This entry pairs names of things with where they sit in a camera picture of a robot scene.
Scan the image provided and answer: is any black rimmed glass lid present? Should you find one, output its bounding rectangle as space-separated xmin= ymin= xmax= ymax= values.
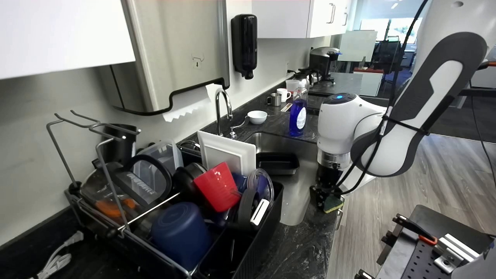
xmin=126 ymin=153 xmax=175 ymax=206

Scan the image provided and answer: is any steel paper towel dispenser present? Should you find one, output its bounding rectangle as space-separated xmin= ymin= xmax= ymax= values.
xmin=98 ymin=0 xmax=231 ymax=116

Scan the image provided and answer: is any white rectangular plate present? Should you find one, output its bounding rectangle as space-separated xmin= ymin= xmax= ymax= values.
xmin=196 ymin=130 xmax=259 ymax=176

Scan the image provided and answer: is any blue plastic bowl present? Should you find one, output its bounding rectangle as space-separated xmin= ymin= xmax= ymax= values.
xmin=151 ymin=201 xmax=214 ymax=269

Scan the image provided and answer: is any black coffee machine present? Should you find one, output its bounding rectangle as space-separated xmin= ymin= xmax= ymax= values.
xmin=309 ymin=44 xmax=343 ymax=82

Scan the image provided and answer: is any black dish rack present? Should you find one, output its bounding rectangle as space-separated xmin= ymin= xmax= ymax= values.
xmin=45 ymin=109 xmax=285 ymax=279

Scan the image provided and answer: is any white mug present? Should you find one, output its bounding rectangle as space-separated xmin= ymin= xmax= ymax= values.
xmin=276 ymin=86 xmax=293 ymax=103

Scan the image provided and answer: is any orange utensil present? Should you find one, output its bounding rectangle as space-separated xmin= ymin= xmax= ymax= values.
xmin=95 ymin=198 xmax=138 ymax=220

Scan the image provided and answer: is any white ceramic bowl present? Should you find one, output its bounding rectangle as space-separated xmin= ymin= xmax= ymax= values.
xmin=245 ymin=108 xmax=270 ymax=125

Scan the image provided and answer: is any white paper towel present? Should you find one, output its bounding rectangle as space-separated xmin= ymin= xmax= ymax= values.
xmin=161 ymin=83 xmax=223 ymax=123

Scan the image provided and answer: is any white upper cabinet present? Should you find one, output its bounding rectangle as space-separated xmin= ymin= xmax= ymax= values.
xmin=0 ymin=0 xmax=137 ymax=82
xmin=223 ymin=0 xmax=358 ymax=38

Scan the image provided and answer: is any blue cup on counter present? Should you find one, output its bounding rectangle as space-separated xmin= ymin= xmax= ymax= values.
xmin=287 ymin=97 xmax=310 ymax=137

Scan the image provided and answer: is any white board panel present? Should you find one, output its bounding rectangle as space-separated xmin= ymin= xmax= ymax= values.
xmin=338 ymin=27 xmax=378 ymax=61

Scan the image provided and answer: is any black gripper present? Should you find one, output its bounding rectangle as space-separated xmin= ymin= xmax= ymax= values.
xmin=309 ymin=162 xmax=347 ymax=209

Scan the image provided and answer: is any chrome sink faucet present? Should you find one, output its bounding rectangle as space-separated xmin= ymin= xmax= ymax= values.
xmin=214 ymin=89 xmax=247 ymax=139

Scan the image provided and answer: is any silver aluminium bracket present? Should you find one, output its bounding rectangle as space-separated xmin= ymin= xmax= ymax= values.
xmin=433 ymin=232 xmax=482 ymax=275

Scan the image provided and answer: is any red plastic cup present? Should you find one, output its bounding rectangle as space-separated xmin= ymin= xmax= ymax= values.
xmin=192 ymin=161 xmax=242 ymax=215

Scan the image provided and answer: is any black wall soap dispenser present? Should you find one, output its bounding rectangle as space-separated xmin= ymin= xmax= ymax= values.
xmin=230 ymin=12 xmax=259 ymax=80

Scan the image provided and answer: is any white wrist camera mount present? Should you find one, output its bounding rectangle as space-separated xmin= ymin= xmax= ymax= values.
xmin=338 ymin=167 xmax=375 ymax=193

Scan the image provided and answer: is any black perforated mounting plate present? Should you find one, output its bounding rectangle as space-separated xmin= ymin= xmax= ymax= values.
xmin=375 ymin=204 xmax=496 ymax=279

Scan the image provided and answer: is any clear plastic container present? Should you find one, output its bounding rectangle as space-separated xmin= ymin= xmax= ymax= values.
xmin=137 ymin=140 xmax=183 ymax=175

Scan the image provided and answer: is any stainless steel sink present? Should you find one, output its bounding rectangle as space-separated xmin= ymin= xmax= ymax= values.
xmin=177 ymin=130 xmax=324 ymax=229

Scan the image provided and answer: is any black clamp orange handle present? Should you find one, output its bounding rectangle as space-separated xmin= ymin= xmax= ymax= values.
xmin=392 ymin=213 xmax=440 ymax=246

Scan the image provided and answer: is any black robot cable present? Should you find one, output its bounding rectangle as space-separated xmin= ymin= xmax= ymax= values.
xmin=335 ymin=0 xmax=431 ymax=196

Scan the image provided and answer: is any black utensil cup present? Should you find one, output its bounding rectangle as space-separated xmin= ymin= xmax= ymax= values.
xmin=98 ymin=122 xmax=140 ymax=167

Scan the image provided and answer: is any green and yellow sponge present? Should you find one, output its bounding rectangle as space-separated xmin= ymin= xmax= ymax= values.
xmin=323 ymin=198 xmax=347 ymax=215

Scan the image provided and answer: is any white power cable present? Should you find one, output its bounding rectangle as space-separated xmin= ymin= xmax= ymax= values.
xmin=33 ymin=229 xmax=85 ymax=279

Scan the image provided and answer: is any stainless steel cup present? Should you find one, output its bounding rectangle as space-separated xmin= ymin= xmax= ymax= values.
xmin=267 ymin=91 xmax=284 ymax=108

